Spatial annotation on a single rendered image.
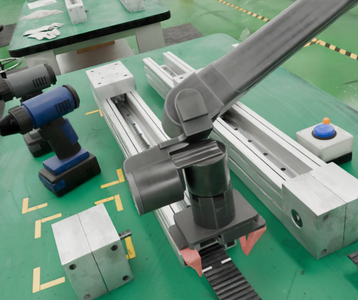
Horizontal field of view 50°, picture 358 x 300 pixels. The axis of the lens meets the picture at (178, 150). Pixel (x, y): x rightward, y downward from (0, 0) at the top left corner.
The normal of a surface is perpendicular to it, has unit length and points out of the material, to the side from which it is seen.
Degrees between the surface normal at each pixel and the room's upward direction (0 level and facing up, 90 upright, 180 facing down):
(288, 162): 90
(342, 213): 90
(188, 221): 0
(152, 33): 90
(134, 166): 46
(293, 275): 0
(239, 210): 0
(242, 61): 41
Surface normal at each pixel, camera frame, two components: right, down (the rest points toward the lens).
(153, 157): 0.11, -0.23
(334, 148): 0.36, 0.45
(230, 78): 0.33, -0.35
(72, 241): -0.17, -0.83
